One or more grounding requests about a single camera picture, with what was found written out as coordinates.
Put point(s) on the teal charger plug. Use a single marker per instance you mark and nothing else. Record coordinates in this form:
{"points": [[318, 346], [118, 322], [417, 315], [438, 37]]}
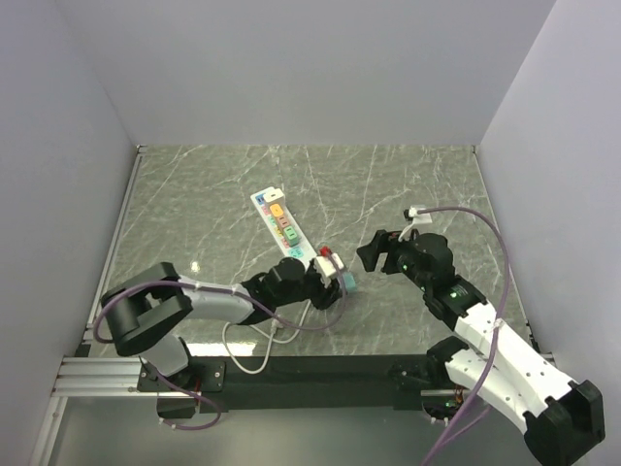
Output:
{"points": [[349, 282]]}

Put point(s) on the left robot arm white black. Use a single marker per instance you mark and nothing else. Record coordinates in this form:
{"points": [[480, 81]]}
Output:
{"points": [[138, 317]]}

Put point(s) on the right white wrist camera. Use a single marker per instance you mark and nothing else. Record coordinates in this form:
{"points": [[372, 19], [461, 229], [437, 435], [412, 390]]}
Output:
{"points": [[415, 216]]}

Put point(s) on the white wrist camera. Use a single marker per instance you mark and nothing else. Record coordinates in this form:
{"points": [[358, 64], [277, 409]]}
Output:
{"points": [[328, 264], [415, 216]]}

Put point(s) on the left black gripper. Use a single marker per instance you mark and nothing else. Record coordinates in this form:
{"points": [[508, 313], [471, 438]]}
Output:
{"points": [[326, 296]]}

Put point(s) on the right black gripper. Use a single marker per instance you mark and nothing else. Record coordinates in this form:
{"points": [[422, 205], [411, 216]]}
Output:
{"points": [[384, 242]]}

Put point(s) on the green charger plug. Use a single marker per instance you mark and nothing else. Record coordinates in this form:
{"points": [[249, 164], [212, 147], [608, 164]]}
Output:
{"points": [[291, 236]]}

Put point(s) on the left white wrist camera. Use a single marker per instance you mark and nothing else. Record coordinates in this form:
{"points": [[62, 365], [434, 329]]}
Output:
{"points": [[328, 264]]}

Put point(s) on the white power strip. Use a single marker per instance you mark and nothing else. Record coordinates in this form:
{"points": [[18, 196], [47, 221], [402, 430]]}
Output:
{"points": [[262, 200]]}

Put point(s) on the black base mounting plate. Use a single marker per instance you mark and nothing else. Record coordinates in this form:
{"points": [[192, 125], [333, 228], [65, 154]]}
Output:
{"points": [[402, 382]]}

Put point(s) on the yellow charger plug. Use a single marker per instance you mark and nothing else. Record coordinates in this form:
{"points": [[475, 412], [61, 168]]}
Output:
{"points": [[276, 210]]}

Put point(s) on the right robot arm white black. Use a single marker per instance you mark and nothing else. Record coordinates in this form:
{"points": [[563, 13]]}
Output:
{"points": [[559, 418]]}

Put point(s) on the pink charger plug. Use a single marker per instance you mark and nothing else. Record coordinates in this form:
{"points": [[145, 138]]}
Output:
{"points": [[282, 222]]}

